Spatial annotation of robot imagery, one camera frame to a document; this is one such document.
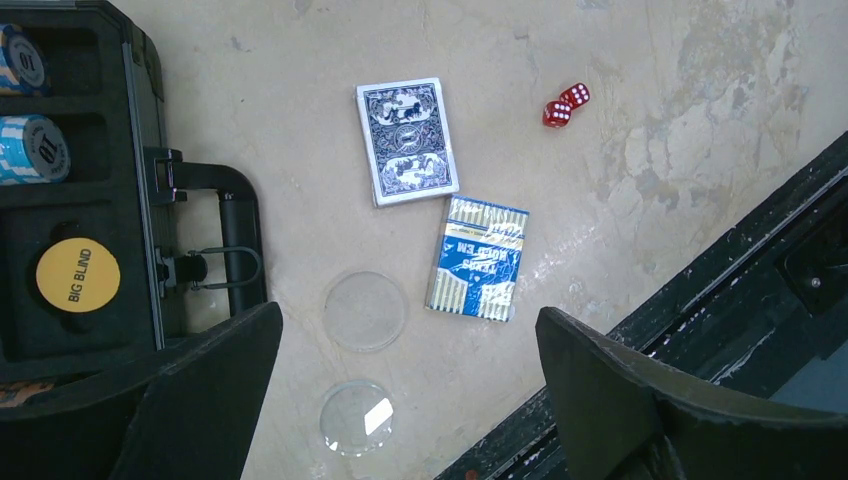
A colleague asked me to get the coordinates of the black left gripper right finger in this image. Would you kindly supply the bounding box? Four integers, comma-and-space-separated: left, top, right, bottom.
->
535, 307, 847, 479

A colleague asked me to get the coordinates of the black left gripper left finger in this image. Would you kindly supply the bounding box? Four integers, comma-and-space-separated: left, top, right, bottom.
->
1, 302, 283, 479

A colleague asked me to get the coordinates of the red die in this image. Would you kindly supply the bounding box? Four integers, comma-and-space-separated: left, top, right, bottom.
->
559, 83, 591, 110
542, 100, 572, 128

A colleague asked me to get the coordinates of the blue patterned card deck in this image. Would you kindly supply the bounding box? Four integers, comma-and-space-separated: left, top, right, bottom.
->
356, 77, 460, 208

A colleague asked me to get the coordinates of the black poker set case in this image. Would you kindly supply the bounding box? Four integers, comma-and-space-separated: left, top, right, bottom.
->
1, 1, 268, 383

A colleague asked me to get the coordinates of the clear round disc lower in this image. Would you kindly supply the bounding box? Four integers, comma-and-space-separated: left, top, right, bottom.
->
319, 380, 395, 457

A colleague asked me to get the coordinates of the clear round disc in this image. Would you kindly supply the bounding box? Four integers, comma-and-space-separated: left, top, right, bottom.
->
323, 271, 407, 352
319, 380, 395, 457

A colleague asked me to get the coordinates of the yellow big blind button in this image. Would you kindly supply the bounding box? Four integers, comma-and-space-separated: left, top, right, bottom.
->
35, 237, 121, 313

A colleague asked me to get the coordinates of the clear round disc upper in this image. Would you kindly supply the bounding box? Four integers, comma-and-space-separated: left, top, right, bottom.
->
323, 271, 407, 352

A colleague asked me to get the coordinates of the blue striped card deck box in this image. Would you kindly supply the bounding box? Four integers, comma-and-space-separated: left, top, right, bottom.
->
425, 195, 529, 322

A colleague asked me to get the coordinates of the blue chip stack lower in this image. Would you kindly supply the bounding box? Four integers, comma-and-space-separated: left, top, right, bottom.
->
1, 114, 71, 186

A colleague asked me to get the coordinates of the blue white chip stack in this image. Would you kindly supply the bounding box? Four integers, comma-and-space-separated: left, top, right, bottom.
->
1, 23, 51, 97

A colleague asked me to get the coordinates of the black table edge rail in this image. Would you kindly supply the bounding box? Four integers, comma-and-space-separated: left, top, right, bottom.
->
443, 137, 847, 479

